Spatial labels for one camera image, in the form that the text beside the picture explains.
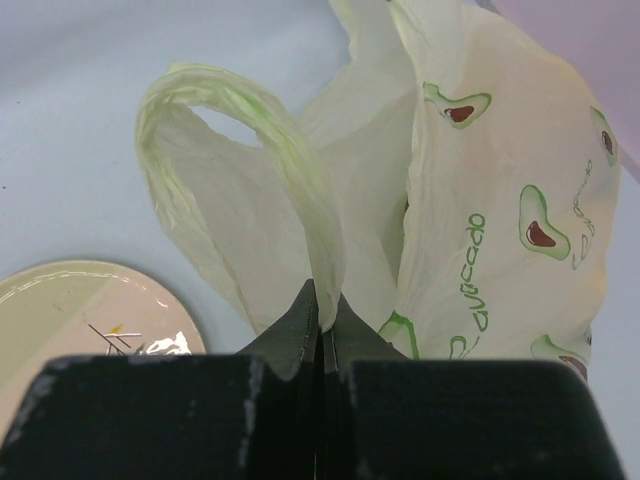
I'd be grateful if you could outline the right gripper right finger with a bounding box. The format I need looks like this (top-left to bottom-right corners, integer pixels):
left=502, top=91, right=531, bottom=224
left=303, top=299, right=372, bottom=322
left=319, top=301, right=624, bottom=479

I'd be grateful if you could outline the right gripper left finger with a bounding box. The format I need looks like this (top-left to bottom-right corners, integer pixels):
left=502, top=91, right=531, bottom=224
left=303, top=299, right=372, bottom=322
left=1, top=281, right=319, bottom=479

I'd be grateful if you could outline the pink ceramic plate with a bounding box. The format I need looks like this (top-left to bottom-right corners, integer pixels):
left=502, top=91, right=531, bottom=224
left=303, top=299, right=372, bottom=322
left=1, top=260, right=205, bottom=426

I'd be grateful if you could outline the pale green plastic bag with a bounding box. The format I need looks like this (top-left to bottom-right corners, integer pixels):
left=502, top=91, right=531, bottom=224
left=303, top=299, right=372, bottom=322
left=135, top=1, right=620, bottom=370

